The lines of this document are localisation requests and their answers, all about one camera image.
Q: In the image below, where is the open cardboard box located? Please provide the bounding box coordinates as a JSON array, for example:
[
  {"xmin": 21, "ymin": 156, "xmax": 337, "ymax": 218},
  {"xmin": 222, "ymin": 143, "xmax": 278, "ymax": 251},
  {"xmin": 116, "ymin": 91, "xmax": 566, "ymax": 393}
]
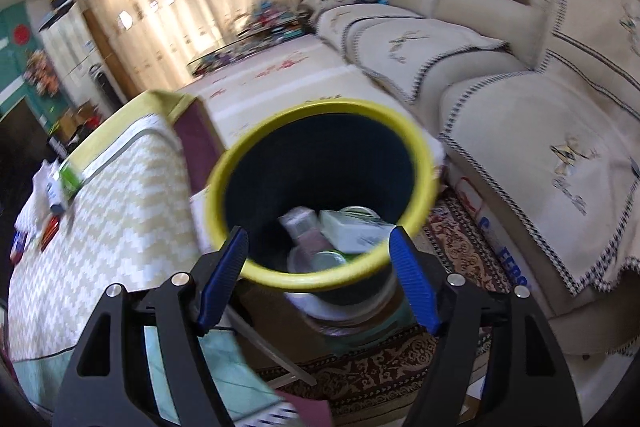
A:
[{"xmin": 60, "ymin": 104, "xmax": 98, "ymax": 138}]

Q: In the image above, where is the beige covered sofa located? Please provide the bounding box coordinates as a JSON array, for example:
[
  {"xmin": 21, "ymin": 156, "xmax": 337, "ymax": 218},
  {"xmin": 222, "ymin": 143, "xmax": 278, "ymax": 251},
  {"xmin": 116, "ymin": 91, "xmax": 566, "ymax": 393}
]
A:
[{"xmin": 300, "ymin": 0, "xmax": 640, "ymax": 358}]

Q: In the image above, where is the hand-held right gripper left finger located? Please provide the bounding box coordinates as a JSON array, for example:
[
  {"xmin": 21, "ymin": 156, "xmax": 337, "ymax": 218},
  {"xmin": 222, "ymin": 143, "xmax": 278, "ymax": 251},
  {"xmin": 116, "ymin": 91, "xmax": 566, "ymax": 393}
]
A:
[{"xmin": 52, "ymin": 226, "xmax": 251, "ymax": 427}]

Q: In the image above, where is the green patterned tablecloth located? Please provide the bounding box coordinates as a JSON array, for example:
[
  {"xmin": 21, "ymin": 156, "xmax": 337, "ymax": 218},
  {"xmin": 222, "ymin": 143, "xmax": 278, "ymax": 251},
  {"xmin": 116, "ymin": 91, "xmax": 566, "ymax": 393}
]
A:
[{"xmin": 7, "ymin": 89, "xmax": 333, "ymax": 427}]

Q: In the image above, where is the white standing air conditioner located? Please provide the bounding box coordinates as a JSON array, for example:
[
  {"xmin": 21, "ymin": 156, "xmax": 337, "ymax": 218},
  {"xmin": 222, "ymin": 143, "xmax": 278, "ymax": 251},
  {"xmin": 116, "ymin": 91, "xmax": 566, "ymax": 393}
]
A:
[{"xmin": 37, "ymin": 0, "xmax": 108, "ymax": 108}]

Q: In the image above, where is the black tower fan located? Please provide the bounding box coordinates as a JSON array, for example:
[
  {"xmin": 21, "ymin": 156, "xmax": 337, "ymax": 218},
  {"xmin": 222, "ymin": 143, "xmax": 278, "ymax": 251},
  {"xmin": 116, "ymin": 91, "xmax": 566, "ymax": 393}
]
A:
[{"xmin": 89, "ymin": 64, "xmax": 126, "ymax": 108}]

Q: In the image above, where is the white tube bottle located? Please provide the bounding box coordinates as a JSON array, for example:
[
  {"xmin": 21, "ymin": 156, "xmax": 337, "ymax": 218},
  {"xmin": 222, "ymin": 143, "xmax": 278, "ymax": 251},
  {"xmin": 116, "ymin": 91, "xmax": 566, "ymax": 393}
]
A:
[{"xmin": 46, "ymin": 177, "xmax": 70, "ymax": 214}]

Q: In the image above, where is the pink drink carton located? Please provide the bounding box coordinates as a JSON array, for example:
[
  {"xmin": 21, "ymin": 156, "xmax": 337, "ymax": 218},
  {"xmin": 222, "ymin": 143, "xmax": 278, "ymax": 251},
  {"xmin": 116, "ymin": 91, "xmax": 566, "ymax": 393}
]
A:
[{"xmin": 278, "ymin": 206, "xmax": 323, "ymax": 255}]

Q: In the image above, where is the glass coffee table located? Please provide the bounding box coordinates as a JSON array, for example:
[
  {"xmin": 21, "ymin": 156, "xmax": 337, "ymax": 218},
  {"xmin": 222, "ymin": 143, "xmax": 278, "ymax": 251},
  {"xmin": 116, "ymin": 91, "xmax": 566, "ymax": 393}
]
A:
[{"xmin": 186, "ymin": 4, "xmax": 313, "ymax": 78}]

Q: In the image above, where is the yellow rimmed dark trash bin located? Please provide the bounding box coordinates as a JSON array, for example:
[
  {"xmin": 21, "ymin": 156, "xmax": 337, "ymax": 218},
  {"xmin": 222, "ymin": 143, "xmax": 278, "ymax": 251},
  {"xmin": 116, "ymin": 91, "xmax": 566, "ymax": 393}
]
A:
[{"xmin": 204, "ymin": 98, "xmax": 442, "ymax": 338}]

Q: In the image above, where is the red blue tissue pack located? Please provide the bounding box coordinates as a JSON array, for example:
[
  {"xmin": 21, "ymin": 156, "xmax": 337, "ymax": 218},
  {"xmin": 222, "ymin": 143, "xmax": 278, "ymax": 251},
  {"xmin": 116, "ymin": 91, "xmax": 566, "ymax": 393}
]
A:
[{"xmin": 10, "ymin": 214, "xmax": 63, "ymax": 265}]

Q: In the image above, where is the green white small carton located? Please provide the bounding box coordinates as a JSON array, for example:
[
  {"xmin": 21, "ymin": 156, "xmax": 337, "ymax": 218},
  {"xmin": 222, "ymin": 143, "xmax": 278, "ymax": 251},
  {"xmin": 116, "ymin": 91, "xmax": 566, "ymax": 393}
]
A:
[{"xmin": 59, "ymin": 156, "xmax": 85, "ymax": 200}]

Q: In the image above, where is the hanging colourful wall decoration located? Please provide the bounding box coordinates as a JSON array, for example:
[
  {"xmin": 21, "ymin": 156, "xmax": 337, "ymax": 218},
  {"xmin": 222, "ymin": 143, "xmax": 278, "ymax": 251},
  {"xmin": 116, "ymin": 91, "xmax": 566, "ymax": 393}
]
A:
[{"xmin": 22, "ymin": 49, "xmax": 63, "ymax": 98}]

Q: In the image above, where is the white printed cardboard box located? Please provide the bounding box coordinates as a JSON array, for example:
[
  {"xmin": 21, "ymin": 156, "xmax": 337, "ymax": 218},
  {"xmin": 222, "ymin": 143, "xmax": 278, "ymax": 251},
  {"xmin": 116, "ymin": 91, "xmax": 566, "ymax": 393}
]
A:
[{"xmin": 445, "ymin": 174, "xmax": 531, "ymax": 303}]

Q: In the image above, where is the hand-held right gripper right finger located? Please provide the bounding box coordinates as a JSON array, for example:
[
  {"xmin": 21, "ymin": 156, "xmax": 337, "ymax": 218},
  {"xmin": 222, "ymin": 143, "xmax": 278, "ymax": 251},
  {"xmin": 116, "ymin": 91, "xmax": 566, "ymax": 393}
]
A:
[{"xmin": 387, "ymin": 224, "xmax": 586, "ymax": 427}]

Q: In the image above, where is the white green milk carton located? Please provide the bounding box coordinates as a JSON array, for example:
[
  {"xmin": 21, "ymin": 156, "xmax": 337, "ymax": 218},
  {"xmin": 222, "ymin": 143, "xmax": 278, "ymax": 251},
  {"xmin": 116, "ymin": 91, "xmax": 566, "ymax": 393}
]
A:
[{"xmin": 319, "ymin": 208, "xmax": 392, "ymax": 254}]

